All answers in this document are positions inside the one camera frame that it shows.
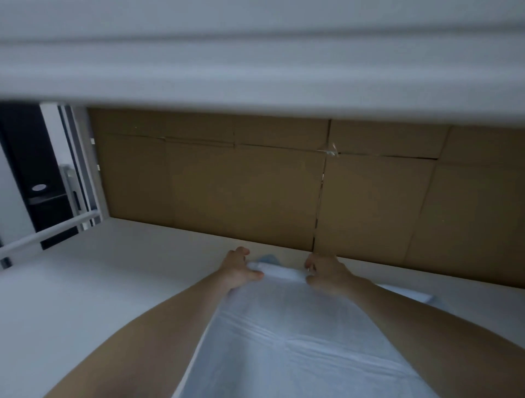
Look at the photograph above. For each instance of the person's left hand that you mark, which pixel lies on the person's left hand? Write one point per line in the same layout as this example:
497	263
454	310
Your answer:
238	272

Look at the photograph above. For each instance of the blue white absorbent pad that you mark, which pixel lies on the blue white absorbent pad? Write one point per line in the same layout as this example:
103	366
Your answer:
295	344

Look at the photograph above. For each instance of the brown cardboard back panel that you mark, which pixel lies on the brown cardboard back panel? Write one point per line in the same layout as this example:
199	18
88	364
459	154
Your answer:
246	188

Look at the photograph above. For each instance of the white metal shelving rack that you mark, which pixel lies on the white metal shelving rack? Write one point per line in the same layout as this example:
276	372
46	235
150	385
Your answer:
262	61

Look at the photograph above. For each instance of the white window frame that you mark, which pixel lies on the white window frame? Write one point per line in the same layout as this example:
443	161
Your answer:
82	156

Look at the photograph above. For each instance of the person's right forearm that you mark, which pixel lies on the person's right forearm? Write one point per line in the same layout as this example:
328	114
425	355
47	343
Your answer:
443	348

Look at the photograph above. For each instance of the person's left forearm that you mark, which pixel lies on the person's left forearm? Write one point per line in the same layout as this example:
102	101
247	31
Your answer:
143	348

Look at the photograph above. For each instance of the black drawer cabinet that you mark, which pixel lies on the black drawer cabinet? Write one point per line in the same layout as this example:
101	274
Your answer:
28	156

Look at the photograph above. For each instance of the person's right hand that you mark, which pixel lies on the person's right hand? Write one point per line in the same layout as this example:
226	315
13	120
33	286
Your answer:
332	274

